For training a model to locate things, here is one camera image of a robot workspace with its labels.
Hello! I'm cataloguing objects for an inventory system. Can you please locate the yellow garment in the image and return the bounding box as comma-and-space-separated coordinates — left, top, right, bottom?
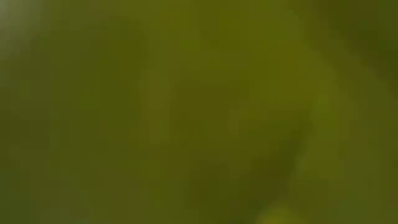
0, 0, 398, 224

